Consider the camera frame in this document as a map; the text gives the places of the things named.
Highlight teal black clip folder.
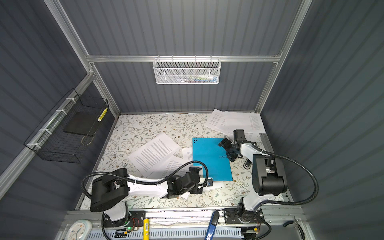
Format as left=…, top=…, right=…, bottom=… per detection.
left=193, top=138, right=233, bottom=182

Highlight printed paper sheet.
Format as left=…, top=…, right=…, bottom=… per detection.
left=129, top=133, right=181, bottom=178
left=147, top=156, right=188, bottom=179

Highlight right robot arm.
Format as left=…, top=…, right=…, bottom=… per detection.
left=218, top=130, right=288, bottom=222

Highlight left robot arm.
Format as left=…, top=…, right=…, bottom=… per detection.
left=82, top=164, right=208, bottom=222

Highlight paper stack far corner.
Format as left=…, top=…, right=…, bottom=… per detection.
left=205, top=109, right=266, bottom=141

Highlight yellow tube at front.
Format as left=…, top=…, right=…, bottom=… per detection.
left=143, top=219, right=150, bottom=240

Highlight pens in white basket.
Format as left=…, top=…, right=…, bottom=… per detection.
left=178, top=74, right=219, bottom=84

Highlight yellow marker in basket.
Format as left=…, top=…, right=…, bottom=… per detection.
left=97, top=108, right=108, bottom=122

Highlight black pliers front right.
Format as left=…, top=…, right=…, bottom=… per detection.
left=283, top=220, right=306, bottom=240

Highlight white round clock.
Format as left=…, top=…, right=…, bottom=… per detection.
left=64, top=220, right=92, bottom=240

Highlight black notebook in basket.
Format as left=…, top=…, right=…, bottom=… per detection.
left=63, top=112, right=101, bottom=137

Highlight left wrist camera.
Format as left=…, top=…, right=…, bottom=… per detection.
left=204, top=178, right=214, bottom=187

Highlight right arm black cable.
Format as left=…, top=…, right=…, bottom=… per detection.
left=251, top=143, right=319, bottom=207

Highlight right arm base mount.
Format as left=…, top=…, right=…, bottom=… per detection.
left=222, top=208, right=265, bottom=225

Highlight blue handled tool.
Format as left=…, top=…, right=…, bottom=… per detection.
left=205, top=211, right=220, bottom=240

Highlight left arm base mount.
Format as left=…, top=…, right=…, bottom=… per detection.
left=103, top=211, right=146, bottom=228

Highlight white wire mesh basket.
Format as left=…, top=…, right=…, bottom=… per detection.
left=153, top=59, right=222, bottom=85

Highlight black wire basket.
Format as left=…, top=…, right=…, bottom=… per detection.
left=24, top=90, right=109, bottom=164

